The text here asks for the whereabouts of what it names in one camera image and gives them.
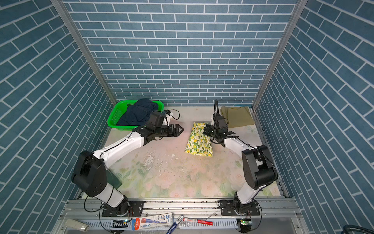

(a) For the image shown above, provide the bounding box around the dark green sponge block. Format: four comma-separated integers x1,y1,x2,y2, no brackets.
106,169,122,189

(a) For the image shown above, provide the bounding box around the green plastic basket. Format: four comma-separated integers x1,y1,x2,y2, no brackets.
107,100,164,131

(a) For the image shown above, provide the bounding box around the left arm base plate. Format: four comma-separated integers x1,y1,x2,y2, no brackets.
101,200,144,218

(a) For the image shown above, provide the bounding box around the olive green skirt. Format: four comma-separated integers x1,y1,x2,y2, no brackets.
221,106,255,128

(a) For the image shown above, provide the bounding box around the red marker pen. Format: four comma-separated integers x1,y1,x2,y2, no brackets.
183,217,213,226

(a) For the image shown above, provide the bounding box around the grey tape roll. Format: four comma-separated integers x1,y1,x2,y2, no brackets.
65,219,90,232

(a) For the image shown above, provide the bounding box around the left black cable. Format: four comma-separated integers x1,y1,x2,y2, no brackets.
83,109,181,233

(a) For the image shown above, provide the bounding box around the black cable bottom right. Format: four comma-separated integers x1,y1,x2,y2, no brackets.
341,224,374,234

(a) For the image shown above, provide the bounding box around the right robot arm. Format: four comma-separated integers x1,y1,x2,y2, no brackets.
204,114,278,209

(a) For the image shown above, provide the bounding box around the blue marker pen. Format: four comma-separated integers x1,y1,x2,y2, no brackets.
166,214,184,234

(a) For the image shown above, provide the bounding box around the aluminium rail frame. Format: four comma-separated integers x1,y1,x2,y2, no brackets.
52,197,308,234

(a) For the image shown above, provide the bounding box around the red blue toothpaste box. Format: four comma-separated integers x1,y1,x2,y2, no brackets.
131,213,173,231

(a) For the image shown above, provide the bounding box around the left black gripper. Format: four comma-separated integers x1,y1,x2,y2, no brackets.
155,124,185,138

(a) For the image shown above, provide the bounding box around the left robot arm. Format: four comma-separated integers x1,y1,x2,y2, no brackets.
72,109,184,216

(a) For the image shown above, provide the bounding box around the yellow floral skirt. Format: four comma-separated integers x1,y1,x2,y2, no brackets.
185,122,213,157

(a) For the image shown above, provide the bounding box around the right black corrugated cable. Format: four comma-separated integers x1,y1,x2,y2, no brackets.
214,99,220,129

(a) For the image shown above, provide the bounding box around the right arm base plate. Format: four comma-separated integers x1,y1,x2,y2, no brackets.
217,199,261,216

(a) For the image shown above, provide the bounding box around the dark navy skirt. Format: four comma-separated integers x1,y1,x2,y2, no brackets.
117,98,158,126

